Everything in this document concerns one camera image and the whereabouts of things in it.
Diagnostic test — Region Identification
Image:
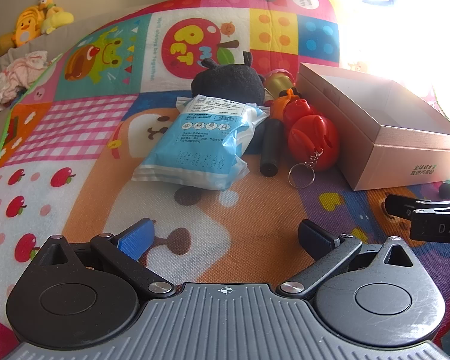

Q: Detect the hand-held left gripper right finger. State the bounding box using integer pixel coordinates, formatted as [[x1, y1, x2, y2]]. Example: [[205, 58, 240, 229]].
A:
[[277, 219, 417, 301]]

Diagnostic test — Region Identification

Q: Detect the blue and white mask packet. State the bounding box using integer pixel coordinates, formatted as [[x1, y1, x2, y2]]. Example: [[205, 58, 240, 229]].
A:
[[132, 94, 269, 191]]

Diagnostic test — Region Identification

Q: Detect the yellow duck plush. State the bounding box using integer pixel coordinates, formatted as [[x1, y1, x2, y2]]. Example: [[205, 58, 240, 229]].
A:
[[0, 4, 47, 64]]

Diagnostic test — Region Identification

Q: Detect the pink cardboard box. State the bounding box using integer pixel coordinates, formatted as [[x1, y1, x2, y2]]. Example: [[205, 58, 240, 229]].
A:
[[295, 62, 450, 192]]

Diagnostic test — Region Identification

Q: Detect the orange pumpkin container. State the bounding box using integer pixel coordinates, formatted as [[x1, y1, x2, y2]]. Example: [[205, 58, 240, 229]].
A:
[[264, 87, 299, 121]]

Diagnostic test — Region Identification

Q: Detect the colourful cartoon play mat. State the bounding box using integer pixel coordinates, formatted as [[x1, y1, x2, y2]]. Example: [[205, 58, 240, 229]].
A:
[[0, 0, 450, 360]]

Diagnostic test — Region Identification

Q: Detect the red toy keychain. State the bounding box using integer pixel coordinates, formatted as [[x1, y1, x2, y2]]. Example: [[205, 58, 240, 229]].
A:
[[283, 97, 341, 189]]

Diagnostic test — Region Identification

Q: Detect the pile of pink-white clothes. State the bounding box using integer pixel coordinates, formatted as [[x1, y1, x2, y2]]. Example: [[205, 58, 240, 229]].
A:
[[0, 50, 62, 111]]

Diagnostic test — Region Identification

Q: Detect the pink and yellow toy camera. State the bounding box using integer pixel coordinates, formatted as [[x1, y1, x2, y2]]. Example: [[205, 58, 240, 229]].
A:
[[264, 68, 296, 100]]

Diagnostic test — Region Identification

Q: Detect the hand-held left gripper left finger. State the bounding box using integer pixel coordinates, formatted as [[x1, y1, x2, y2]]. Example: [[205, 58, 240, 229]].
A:
[[34, 217, 177, 301]]

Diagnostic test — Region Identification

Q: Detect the black plush toy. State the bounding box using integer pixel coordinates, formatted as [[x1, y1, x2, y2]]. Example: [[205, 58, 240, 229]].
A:
[[190, 50, 267, 106]]

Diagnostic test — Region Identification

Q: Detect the yellow-green dog plush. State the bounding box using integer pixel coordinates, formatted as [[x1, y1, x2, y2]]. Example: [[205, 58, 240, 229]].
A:
[[37, 0, 75, 34]]

